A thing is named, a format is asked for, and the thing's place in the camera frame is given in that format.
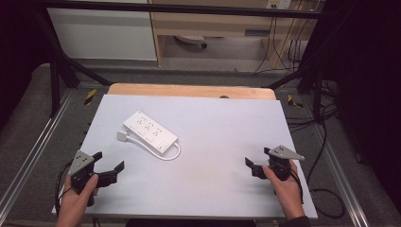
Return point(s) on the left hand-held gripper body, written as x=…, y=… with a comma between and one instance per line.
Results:
x=80, y=162

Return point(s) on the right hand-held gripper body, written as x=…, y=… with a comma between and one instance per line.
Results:
x=279, y=165

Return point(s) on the person's right hand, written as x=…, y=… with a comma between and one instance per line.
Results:
x=288, y=195

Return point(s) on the person's left hand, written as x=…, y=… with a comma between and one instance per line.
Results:
x=74, y=201

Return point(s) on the white power plug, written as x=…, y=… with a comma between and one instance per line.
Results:
x=122, y=136

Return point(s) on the yellow black tape marker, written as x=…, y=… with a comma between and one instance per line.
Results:
x=293, y=101
x=90, y=96

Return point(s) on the white power strip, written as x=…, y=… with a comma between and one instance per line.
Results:
x=149, y=130

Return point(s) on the person's dark right sleeve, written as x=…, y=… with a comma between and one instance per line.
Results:
x=296, y=221

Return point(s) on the person's dark clothing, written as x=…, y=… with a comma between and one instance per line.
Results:
x=189, y=223

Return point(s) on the wooden board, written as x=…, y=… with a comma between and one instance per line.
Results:
x=189, y=91

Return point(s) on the black curtain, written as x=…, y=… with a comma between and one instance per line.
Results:
x=15, y=47
x=369, y=94

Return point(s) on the white cabinet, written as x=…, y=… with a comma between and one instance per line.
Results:
x=104, y=31

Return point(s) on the grey floor power strip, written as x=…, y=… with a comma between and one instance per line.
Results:
x=190, y=39

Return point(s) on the light wooden desk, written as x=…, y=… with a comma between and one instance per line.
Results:
x=205, y=25

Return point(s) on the aluminium floor rail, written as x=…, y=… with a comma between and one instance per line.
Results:
x=34, y=148
x=343, y=183

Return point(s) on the black metal frame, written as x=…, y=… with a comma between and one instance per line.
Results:
x=60, y=72

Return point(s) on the white wall outlet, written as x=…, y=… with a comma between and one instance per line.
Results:
x=279, y=3

